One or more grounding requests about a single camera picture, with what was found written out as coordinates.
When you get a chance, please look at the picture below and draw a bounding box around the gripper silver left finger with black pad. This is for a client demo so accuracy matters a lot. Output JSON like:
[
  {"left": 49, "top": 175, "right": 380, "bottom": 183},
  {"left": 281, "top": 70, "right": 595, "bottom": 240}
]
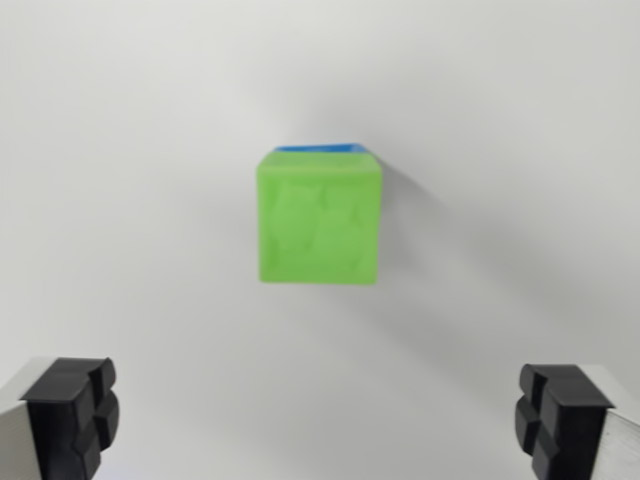
[{"left": 0, "top": 356, "right": 120, "bottom": 480}]

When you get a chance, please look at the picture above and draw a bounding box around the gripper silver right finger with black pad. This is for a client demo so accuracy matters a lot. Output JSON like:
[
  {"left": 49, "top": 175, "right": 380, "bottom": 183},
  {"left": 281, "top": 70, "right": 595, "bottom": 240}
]
[{"left": 513, "top": 363, "right": 640, "bottom": 480}]

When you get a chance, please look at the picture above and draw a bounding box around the green embossed cube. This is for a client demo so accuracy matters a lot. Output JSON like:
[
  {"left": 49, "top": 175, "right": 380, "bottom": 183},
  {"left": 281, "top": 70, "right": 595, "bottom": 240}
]
[{"left": 255, "top": 149, "right": 385, "bottom": 287}]

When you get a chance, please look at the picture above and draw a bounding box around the blue embossed cube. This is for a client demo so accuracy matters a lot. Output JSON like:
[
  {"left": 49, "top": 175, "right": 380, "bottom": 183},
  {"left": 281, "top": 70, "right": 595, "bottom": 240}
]
[{"left": 273, "top": 142, "right": 384, "bottom": 164}]

